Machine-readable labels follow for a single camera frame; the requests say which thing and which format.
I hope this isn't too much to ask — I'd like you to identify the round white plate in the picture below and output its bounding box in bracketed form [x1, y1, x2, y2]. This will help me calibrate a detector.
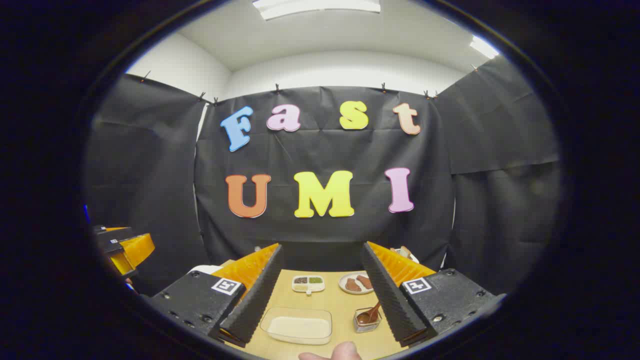
[338, 271, 376, 295]

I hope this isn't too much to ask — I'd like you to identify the brown wooden spoon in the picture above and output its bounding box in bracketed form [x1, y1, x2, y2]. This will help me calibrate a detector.
[356, 301, 382, 325]

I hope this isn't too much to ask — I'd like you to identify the ceiling light panel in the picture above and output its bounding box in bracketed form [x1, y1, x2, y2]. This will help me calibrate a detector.
[469, 35, 500, 60]

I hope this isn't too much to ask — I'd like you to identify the white sectioned grain dish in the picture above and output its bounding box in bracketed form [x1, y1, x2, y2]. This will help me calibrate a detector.
[292, 275, 326, 296]

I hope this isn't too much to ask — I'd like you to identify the clear tray of rice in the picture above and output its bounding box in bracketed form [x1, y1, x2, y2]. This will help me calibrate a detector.
[259, 306, 333, 346]

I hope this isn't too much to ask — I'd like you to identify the black backdrop cloth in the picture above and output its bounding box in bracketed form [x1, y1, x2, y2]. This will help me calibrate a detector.
[84, 54, 564, 297]

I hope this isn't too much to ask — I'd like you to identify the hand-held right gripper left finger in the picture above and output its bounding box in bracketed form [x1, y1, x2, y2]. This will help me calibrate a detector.
[150, 243, 285, 348]

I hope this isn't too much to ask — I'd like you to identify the metal chopstick holder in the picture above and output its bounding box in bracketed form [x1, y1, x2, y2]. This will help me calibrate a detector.
[353, 306, 384, 334]

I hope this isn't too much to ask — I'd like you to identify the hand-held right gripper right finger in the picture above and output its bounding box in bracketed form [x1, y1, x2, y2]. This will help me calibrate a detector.
[361, 241, 501, 348]

